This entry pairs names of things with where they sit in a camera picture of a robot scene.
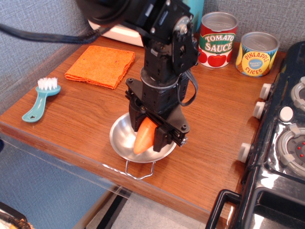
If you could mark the orange toy carrot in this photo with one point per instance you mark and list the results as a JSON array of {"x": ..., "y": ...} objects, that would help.
[{"x": 145, "y": 136}]

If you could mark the silver metal bowl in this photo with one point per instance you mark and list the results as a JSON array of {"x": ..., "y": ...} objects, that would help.
[{"x": 122, "y": 139}]

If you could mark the orange folded cloth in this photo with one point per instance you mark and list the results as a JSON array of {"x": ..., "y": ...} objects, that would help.
[{"x": 101, "y": 66}]

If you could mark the pineapple slices can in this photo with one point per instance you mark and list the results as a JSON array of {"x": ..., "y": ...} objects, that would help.
[{"x": 257, "y": 52}]

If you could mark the teal dish brush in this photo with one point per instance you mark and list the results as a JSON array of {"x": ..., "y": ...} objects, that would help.
[{"x": 45, "y": 87}]

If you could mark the black toy stove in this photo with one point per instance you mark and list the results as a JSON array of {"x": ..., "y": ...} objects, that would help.
[{"x": 273, "y": 183}]

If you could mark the teal toy microwave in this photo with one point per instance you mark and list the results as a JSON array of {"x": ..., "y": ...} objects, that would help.
[{"x": 119, "y": 33}]

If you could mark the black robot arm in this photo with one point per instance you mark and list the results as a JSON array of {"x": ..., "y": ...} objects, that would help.
[{"x": 171, "y": 51}]

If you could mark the tomato sauce can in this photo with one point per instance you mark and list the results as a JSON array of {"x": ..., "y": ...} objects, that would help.
[{"x": 217, "y": 36}]

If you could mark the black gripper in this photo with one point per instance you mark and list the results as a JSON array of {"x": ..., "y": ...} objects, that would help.
[{"x": 162, "y": 103}]

